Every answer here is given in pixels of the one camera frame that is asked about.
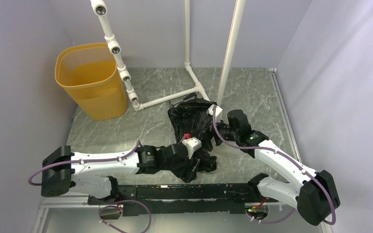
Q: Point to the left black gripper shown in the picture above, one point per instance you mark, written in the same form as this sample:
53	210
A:
185	170

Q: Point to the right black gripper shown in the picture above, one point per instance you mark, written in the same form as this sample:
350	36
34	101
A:
211	129

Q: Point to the black trash bag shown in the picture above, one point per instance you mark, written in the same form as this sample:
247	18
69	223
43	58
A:
191	117

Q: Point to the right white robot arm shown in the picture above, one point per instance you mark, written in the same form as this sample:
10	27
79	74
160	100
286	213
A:
311	193

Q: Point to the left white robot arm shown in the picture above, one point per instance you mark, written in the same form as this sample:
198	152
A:
93	174

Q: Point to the yellow plastic trash bin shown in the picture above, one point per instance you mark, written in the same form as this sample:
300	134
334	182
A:
88	73

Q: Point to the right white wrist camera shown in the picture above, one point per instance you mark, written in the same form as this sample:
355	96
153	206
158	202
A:
216	112

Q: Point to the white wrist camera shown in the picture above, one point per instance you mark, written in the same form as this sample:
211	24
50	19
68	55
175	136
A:
216	112
192	144

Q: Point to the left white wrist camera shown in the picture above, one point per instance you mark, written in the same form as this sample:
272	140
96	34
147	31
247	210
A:
192	144

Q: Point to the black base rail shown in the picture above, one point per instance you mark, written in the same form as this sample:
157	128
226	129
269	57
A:
234	198

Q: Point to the black handled pliers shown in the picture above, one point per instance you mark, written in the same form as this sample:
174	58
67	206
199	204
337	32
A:
183	99

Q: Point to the aluminium side rail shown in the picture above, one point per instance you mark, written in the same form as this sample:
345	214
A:
294	146

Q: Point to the white PVC pipe frame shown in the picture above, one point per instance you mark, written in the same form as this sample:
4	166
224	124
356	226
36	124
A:
100	10

